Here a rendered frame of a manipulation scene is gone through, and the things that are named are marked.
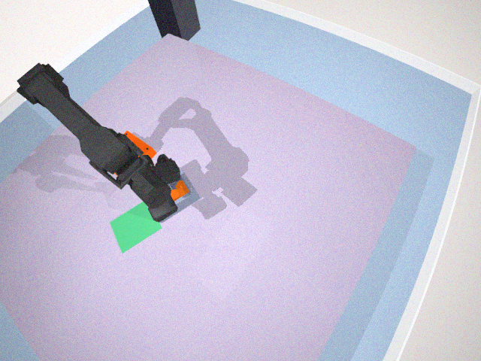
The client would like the orange l-shaped part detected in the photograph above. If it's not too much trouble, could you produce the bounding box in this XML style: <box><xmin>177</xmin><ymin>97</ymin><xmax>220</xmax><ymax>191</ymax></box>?
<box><xmin>171</xmin><ymin>180</ymin><xmax>189</xmax><ymax>201</ymax></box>

